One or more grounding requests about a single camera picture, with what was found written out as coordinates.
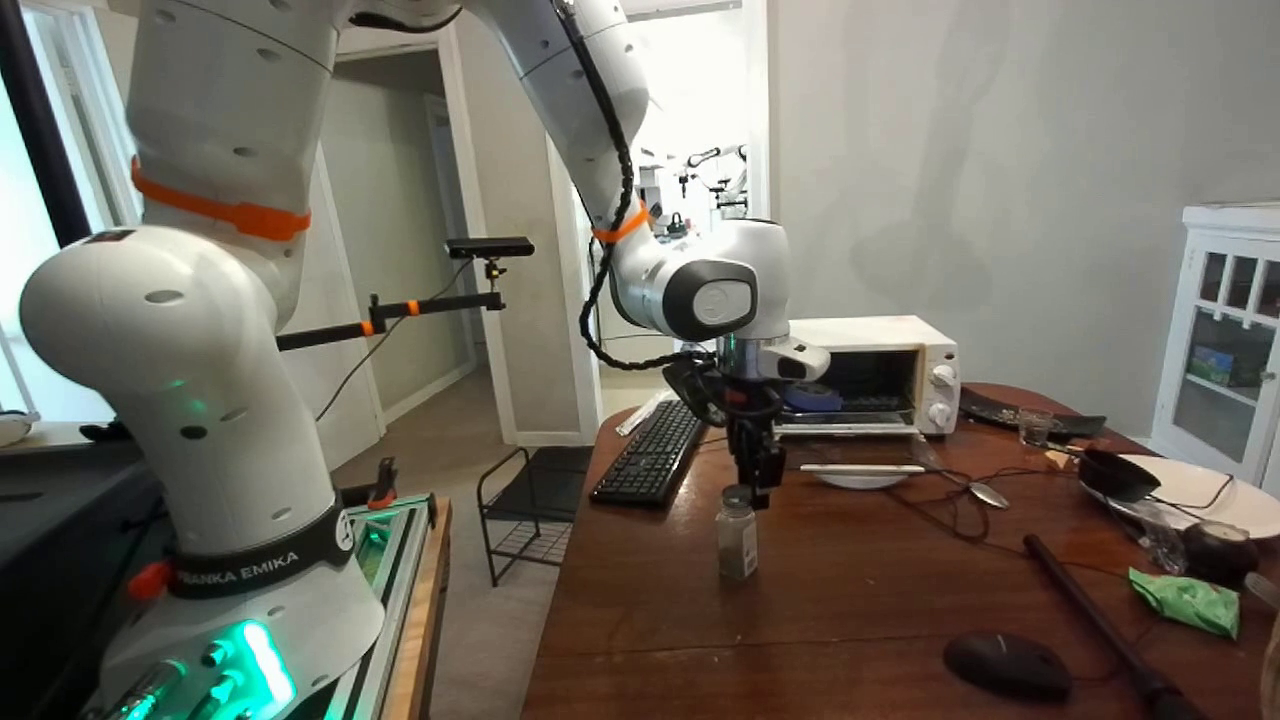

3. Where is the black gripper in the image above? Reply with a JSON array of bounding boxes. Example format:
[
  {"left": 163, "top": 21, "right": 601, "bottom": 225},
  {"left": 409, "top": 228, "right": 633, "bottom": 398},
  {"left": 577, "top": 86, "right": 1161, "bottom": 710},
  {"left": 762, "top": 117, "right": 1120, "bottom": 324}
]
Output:
[{"left": 665, "top": 358, "right": 786, "bottom": 509}]

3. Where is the clear plastic spice bottle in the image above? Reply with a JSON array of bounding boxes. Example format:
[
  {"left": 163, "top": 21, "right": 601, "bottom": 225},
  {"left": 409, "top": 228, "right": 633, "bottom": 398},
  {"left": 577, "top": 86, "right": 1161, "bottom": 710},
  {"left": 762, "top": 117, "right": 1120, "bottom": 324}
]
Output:
[{"left": 718, "top": 483, "right": 758, "bottom": 586}]

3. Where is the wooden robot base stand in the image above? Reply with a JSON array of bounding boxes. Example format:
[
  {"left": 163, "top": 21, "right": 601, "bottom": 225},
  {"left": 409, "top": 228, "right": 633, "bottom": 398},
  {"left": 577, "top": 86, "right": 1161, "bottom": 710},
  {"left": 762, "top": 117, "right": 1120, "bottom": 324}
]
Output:
[{"left": 316, "top": 495, "right": 454, "bottom": 720}]

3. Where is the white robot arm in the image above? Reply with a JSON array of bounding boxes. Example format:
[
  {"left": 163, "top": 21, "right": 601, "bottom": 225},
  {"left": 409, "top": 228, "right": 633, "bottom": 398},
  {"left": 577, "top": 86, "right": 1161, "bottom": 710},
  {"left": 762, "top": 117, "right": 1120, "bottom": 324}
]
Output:
[{"left": 20, "top": 0, "right": 828, "bottom": 720}]

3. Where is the black computer keyboard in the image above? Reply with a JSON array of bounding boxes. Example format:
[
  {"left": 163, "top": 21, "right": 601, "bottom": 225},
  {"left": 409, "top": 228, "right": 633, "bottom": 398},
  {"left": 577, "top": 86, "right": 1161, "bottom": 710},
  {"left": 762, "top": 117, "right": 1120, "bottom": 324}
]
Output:
[{"left": 588, "top": 402, "right": 707, "bottom": 509}]

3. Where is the black folding chair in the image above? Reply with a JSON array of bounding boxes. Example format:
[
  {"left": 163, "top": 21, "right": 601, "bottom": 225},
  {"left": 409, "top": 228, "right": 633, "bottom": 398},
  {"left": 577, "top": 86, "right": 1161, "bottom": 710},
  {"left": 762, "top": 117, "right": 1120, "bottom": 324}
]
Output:
[{"left": 472, "top": 447, "right": 591, "bottom": 586}]

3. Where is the black oval mouse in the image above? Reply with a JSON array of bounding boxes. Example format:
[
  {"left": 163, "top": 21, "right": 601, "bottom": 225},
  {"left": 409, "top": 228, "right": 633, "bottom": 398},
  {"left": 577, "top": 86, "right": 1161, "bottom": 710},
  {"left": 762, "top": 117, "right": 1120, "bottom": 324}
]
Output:
[{"left": 946, "top": 633, "right": 1071, "bottom": 706}]

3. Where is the white round plate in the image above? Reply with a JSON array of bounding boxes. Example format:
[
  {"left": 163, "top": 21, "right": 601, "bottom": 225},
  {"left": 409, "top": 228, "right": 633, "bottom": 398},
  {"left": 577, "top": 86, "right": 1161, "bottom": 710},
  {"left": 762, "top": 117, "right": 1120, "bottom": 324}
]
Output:
[{"left": 1080, "top": 454, "right": 1280, "bottom": 539}]

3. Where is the dark wooden stick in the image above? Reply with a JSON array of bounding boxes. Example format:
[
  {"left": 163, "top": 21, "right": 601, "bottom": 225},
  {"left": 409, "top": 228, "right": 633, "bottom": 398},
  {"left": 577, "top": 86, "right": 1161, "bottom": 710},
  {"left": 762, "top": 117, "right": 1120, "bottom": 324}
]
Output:
[{"left": 1026, "top": 535, "right": 1210, "bottom": 720}]

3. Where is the white glass door cabinet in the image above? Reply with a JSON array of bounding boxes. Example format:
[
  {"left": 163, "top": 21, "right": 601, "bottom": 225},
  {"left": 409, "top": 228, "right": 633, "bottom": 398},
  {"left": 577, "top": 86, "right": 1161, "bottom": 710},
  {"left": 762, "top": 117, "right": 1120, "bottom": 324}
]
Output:
[{"left": 1154, "top": 199, "right": 1280, "bottom": 494}]

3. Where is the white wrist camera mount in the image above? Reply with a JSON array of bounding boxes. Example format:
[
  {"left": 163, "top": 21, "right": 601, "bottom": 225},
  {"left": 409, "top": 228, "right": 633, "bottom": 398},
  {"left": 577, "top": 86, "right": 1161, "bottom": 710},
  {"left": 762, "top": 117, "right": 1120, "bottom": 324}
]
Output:
[{"left": 762, "top": 340, "right": 833, "bottom": 381}]

